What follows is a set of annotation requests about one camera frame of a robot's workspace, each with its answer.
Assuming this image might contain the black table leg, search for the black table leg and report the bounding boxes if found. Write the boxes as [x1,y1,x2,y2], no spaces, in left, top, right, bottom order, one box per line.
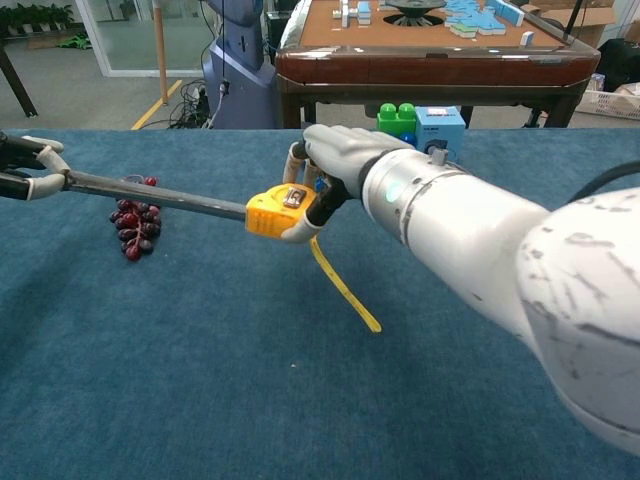
[0,42,39,119]

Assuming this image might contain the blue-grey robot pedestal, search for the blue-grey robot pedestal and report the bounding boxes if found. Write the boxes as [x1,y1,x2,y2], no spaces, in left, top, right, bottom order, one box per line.
[201,0,278,130]

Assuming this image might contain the black fabric bag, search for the black fabric bag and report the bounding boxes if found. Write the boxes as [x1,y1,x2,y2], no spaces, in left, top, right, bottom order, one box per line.
[597,38,640,94]

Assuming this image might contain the black mahjong table dial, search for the black mahjong table dial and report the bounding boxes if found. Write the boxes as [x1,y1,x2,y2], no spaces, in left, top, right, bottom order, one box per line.
[382,0,447,27]

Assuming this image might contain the dark red grape bunch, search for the dark red grape bunch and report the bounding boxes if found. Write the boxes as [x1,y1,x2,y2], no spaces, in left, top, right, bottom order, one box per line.
[109,174,164,263]

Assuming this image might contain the green toy building brick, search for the green toy building brick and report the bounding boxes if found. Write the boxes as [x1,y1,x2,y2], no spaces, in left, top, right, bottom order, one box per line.
[376,102,417,136]

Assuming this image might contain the white cable with plug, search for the white cable with plug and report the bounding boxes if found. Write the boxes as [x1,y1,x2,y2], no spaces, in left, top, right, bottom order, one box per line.
[205,79,232,130]

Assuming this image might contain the row of potted plants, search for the row of potted plants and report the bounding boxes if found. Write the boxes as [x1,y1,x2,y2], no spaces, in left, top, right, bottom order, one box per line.
[0,2,75,36]

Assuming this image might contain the glass partition white frame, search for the glass partition white frame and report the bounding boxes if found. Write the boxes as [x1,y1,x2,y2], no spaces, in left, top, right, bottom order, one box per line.
[74,0,221,79]

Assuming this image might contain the light blue cardboard box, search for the light blue cardboard box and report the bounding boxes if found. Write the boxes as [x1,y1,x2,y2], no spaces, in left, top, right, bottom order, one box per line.
[413,105,467,161]

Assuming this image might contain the wooden pole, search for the wooden pole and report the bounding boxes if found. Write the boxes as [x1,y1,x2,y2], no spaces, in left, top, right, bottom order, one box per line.
[152,0,170,106]

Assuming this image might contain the stack of mahjong tiles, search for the stack of mahjong tiles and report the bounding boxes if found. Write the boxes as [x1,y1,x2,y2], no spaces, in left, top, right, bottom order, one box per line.
[332,0,374,27]

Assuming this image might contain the black tripod stand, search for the black tripod stand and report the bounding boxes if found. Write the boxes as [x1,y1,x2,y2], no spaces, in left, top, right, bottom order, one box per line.
[563,0,585,42]

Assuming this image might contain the black floor cable bundle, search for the black floor cable bundle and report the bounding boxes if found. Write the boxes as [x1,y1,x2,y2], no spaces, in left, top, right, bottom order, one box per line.
[168,78,214,130]

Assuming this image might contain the green floor object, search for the green floor object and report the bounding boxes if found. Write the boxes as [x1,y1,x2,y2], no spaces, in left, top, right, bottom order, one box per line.
[57,32,94,51]

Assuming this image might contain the pile of blue mahjong tiles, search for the pile of blue mahjong tiles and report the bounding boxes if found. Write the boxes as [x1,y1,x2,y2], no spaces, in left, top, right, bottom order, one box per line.
[444,0,526,39]

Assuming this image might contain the yellow tape measure with strap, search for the yellow tape measure with strap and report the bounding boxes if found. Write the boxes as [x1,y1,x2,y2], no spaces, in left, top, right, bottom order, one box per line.
[60,168,384,334]

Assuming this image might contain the brown mahjong table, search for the brown mahjong table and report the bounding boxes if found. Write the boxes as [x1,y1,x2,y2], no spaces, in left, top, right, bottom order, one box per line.
[273,0,602,130]

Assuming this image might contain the blue felt table cover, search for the blue felt table cover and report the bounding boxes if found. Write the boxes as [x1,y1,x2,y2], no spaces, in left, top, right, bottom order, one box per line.
[0,128,640,480]

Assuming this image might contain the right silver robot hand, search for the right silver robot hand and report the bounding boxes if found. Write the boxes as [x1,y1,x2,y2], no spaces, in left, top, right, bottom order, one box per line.
[281,123,416,245]

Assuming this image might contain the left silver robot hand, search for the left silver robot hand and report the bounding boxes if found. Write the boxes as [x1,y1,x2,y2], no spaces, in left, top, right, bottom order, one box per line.
[0,130,72,202]

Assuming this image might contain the white plastic basket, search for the white plastic basket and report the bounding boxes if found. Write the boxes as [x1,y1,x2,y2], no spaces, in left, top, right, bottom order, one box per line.
[574,74,640,121]

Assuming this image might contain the brown cardboard box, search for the brown cardboard box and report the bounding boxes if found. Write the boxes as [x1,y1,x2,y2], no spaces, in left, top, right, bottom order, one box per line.
[519,0,640,49]

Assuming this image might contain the black arm cable with connector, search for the black arm cable with connector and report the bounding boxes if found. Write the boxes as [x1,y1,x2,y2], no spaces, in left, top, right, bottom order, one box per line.
[567,159,640,206]

